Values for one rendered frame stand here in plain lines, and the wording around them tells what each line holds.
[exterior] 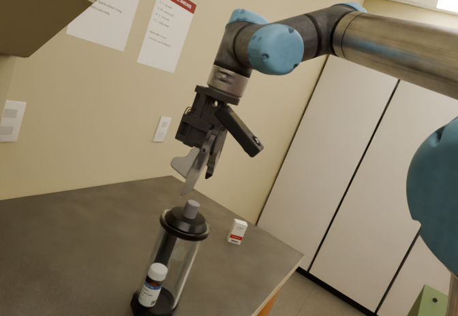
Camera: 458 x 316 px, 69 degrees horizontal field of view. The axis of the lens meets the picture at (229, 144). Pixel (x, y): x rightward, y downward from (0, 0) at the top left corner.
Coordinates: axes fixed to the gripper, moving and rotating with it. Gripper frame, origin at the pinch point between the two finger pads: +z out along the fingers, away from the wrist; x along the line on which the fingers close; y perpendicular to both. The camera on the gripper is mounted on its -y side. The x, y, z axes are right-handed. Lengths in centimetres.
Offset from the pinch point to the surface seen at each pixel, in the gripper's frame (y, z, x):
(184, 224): -0.7, 6.6, 3.8
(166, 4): 45, -38, -49
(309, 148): -29, 12, -247
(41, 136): 53, 12, -18
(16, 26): 16.5, -20.5, 34.1
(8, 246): 35.6, 30.1, 4.4
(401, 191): -108, 14, -226
